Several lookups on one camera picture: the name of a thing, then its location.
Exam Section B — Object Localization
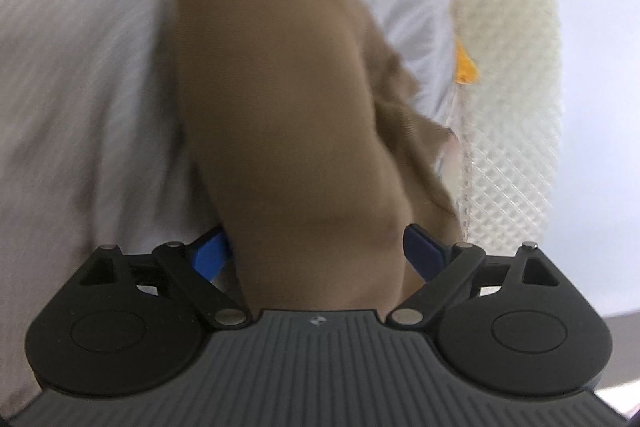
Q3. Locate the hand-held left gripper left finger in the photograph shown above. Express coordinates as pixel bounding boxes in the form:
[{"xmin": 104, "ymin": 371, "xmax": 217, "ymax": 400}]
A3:
[{"xmin": 80, "ymin": 229, "xmax": 249, "ymax": 329}]

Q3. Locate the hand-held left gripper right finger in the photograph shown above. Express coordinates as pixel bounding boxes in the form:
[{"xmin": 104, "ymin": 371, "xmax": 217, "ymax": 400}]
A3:
[{"xmin": 387, "ymin": 223, "xmax": 561, "ymax": 331}]

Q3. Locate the cream quilted headboard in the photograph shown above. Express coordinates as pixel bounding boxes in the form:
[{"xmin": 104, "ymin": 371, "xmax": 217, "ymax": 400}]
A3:
[{"xmin": 432, "ymin": 0, "xmax": 567, "ymax": 253}]

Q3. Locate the brown hoodie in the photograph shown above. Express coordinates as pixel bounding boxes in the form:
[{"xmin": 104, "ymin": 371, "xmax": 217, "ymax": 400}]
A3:
[{"xmin": 167, "ymin": 0, "xmax": 467, "ymax": 314}]

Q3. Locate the small yellow cloth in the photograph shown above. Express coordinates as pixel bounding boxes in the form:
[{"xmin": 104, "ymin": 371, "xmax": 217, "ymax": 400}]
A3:
[{"xmin": 454, "ymin": 39, "xmax": 482, "ymax": 86}]

